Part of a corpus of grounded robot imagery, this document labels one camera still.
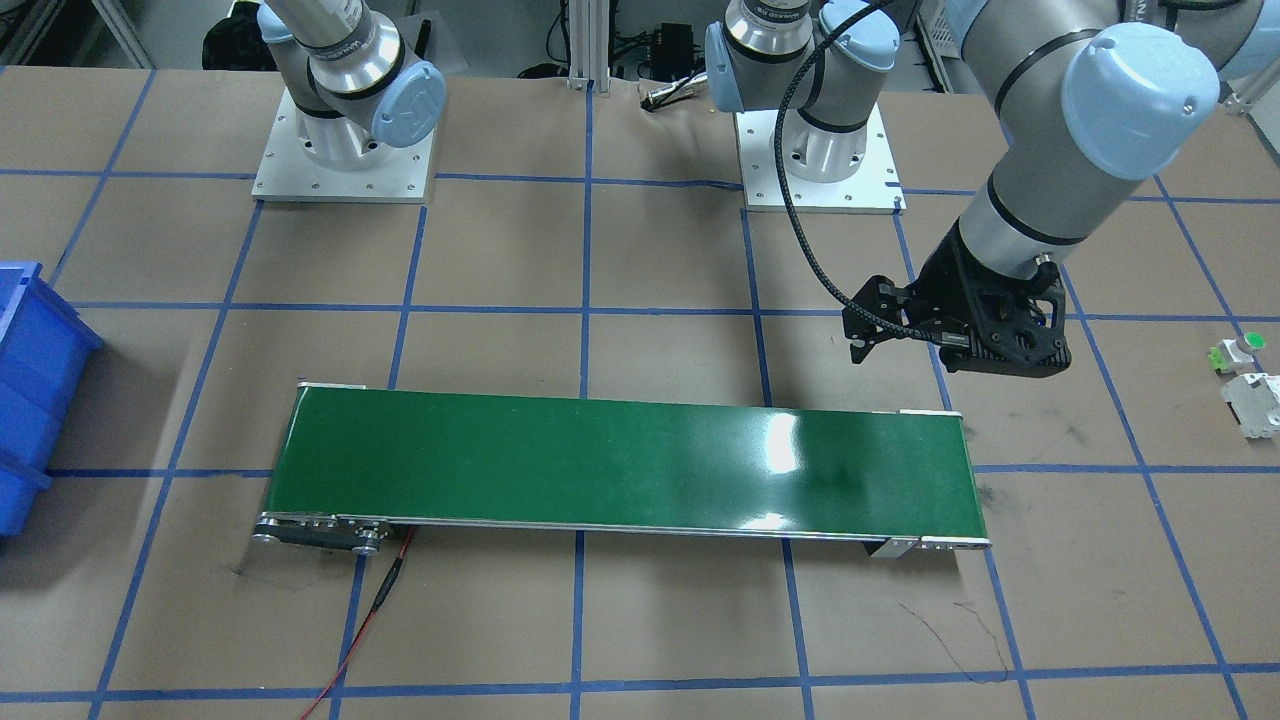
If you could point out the white circuit breaker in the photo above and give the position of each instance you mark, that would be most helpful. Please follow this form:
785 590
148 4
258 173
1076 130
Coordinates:
1253 398

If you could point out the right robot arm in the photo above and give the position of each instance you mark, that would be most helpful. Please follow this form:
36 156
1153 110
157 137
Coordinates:
341 59

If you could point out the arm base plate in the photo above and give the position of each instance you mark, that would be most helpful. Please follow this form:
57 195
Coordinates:
310 159
826 172

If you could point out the blue plastic bin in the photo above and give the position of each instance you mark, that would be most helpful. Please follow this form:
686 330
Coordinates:
44 346

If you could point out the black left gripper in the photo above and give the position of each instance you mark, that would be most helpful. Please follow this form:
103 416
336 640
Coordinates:
943 279

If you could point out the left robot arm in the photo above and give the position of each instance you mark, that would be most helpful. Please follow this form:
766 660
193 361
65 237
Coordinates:
1094 105

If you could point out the green conveyor belt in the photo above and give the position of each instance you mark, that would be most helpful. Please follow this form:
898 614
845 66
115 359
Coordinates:
356 460

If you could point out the green push button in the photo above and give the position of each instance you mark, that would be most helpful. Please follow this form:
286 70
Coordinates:
1234 355

